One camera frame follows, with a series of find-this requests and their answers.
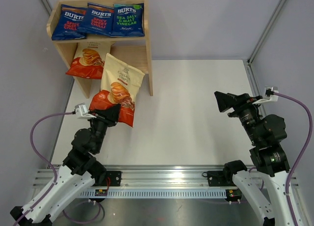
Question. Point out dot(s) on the white slotted cable duct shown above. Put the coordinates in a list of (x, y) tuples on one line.
[(155, 193)]

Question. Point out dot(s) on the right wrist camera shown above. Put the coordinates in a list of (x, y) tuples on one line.
[(269, 95)]

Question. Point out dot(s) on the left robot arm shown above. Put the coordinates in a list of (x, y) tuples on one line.
[(79, 171)]

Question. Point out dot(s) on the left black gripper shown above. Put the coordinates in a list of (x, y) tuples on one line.
[(109, 116)]

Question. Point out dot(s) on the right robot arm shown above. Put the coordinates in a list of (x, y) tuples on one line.
[(268, 157)]

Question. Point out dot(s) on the Burts sea salt vinegar bag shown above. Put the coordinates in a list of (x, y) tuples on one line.
[(127, 21)]

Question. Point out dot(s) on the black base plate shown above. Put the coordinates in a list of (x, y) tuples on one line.
[(111, 178), (216, 178)]

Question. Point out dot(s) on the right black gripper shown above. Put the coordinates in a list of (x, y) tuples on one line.
[(226, 100)]

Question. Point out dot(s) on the blue Burts chilli bag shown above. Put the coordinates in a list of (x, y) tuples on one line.
[(70, 19)]

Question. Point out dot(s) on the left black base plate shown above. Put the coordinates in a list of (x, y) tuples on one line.
[(111, 178)]

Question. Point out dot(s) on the cassava chips bag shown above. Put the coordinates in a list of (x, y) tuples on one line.
[(120, 84), (89, 60)]

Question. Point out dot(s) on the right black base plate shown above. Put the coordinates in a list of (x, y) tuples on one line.
[(216, 178)]

